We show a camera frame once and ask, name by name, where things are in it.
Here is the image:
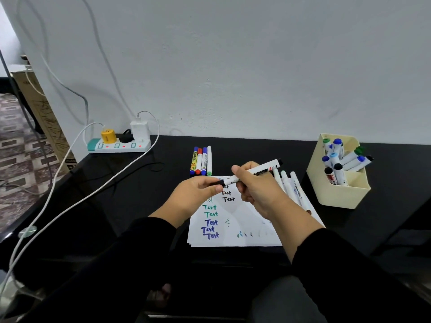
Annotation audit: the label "person's left hand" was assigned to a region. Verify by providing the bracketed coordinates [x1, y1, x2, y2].
[164, 176, 224, 223]

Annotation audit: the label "person's right hand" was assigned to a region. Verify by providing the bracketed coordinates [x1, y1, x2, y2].
[231, 161, 289, 221]

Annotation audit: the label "white marker with black cap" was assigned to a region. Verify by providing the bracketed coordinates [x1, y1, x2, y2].
[215, 159, 283, 187]

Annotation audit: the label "person's right forearm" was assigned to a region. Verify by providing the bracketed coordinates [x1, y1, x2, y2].
[268, 198, 431, 323]

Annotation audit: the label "person's left forearm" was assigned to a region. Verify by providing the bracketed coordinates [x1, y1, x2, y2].
[18, 207, 189, 323]

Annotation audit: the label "yellow marker with blue cap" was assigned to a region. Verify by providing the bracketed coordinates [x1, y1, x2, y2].
[189, 146, 199, 175]

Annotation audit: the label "plain white marker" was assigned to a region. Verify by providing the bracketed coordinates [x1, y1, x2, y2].
[273, 168, 286, 193]
[280, 170, 299, 205]
[290, 171, 314, 214]

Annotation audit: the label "white paper sheets with scribbles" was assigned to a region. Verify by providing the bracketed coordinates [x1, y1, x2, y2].
[187, 176, 326, 248]

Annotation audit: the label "white charger block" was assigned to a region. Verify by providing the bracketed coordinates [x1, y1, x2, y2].
[130, 120, 150, 142]

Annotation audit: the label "cream plastic pen holder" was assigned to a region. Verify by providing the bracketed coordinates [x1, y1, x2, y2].
[306, 133, 372, 210]

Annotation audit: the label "bunch of assorted whiteboard markers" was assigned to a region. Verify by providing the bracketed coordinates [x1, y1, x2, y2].
[321, 138, 374, 187]

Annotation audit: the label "white power strip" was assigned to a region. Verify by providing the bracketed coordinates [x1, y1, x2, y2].
[87, 138, 152, 154]

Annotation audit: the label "person's grey trouser leg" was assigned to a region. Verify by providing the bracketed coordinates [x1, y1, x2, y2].
[248, 275, 328, 323]

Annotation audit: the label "brown cardboard box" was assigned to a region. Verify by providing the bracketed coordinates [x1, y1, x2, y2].
[8, 65, 77, 172]

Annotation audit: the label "patterned brown rug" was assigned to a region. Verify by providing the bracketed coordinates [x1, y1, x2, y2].
[0, 93, 69, 233]

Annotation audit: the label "black power cable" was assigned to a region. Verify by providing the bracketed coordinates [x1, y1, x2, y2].
[72, 144, 165, 185]

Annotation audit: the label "white charging cable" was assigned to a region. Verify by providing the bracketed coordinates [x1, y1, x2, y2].
[0, 111, 160, 300]
[7, 122, 106, 286]

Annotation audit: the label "grey wall cable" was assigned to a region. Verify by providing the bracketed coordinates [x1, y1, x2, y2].
[15, 0, 90, 138]
[79, 0, 137, 120]

